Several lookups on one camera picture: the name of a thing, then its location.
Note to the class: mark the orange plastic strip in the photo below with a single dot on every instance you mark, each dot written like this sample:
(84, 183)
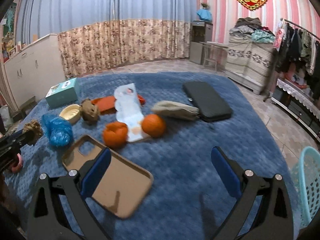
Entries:
(106, 104)

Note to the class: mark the teal plastic basket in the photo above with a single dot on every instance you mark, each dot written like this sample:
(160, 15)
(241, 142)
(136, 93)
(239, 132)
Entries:
(306, 187)

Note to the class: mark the brown paper wad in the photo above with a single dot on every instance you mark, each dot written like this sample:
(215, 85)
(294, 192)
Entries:
(33, 128)

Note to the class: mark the teal tissue box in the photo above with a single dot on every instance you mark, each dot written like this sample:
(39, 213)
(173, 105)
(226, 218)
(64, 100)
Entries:
(63, 93)

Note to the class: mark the blue curtain with floral band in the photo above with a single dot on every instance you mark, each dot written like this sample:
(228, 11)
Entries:
(112, 30)

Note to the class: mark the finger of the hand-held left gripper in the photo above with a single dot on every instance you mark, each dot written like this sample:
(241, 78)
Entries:
(23, 138)

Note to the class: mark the row of hanging clothes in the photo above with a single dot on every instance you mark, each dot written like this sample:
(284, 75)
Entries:
(297, 47)

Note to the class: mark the beige fabric pouch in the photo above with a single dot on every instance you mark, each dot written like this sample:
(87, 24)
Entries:
(175, 110)

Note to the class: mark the white printed wrapper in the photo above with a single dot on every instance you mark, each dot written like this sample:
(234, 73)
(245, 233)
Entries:
(128, 112)

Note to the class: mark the grey water dispenser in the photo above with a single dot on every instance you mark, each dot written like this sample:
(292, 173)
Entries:
(200, 45)

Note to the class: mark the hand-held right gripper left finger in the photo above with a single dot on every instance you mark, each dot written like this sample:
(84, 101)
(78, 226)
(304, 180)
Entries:
(96, 172)

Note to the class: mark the green wall poster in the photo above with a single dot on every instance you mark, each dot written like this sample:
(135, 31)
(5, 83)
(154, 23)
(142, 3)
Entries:
(8, 20)

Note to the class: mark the pile of folded clothes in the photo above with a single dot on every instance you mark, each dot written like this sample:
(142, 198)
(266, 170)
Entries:
(250, 27)

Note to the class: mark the low cabinet with lace cloth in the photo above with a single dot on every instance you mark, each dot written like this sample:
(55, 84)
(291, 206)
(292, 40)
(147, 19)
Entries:
(297, 100)

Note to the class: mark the blue fluffy blanket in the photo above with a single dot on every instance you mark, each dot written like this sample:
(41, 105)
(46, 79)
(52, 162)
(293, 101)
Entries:
(180, 160)

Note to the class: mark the blue crumpled plastic bag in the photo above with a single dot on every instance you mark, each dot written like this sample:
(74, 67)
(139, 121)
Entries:
(57, 129)

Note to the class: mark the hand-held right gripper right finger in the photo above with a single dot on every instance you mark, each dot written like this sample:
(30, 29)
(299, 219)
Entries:
(225, 172)

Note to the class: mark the white sideboard cabinet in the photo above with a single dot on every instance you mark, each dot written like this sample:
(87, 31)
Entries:
(27, 67)

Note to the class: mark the pink curved object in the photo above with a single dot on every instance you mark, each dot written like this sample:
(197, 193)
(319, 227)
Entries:
(17, 164)

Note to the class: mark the small folding stool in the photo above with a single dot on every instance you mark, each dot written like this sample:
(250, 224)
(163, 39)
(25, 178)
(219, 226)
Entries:
(212, 52)

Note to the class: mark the cream plastic lid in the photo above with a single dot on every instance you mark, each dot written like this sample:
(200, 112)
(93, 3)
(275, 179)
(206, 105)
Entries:
(70, 112)

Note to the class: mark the orange peel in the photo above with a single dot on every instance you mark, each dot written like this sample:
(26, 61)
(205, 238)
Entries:
(115, 134)

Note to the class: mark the orange fruit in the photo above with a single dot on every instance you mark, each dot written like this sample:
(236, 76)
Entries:
(153, 125)

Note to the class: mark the cabinet with striped cloth cover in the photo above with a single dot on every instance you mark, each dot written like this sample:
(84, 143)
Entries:
(250, 60)

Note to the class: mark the metal clothes rack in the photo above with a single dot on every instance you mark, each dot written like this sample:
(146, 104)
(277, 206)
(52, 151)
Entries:
(300, 27)

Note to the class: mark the brown phone case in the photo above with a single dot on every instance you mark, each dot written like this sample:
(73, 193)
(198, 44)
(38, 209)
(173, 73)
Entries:
(117, 182)

